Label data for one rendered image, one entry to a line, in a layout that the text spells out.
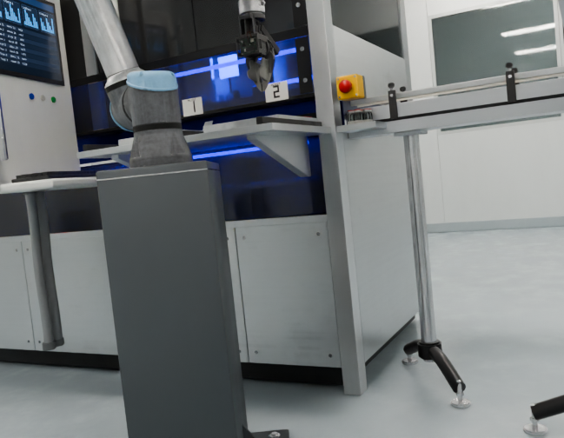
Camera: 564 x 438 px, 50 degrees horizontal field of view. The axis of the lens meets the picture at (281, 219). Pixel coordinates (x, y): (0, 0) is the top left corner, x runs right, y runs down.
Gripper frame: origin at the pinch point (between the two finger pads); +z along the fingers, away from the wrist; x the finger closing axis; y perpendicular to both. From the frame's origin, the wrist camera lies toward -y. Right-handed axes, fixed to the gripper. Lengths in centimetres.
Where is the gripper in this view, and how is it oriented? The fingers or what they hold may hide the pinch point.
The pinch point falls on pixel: (263, 87)
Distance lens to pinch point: 179.5
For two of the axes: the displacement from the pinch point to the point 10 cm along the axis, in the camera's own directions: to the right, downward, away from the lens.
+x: 8.8, -0.6, -4.6
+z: 1.0, 9.9, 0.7
